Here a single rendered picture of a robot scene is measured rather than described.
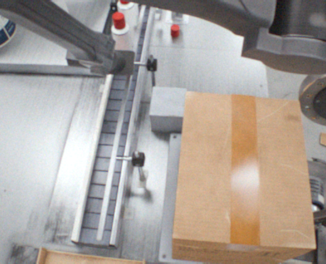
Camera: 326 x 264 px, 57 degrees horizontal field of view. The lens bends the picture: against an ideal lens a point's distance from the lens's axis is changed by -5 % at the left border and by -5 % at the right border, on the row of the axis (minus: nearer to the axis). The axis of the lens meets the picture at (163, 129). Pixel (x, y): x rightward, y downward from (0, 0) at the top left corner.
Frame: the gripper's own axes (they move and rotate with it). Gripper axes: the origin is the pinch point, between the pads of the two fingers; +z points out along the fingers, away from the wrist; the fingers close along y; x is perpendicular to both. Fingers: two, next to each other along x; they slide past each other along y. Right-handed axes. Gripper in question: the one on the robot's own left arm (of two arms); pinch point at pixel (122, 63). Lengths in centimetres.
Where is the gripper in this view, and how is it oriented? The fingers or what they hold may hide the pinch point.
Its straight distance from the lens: 96.3
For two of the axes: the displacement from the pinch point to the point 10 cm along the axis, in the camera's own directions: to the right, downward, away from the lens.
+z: 0.7, -1.6, 9.8
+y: -9.9, -0.8, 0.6
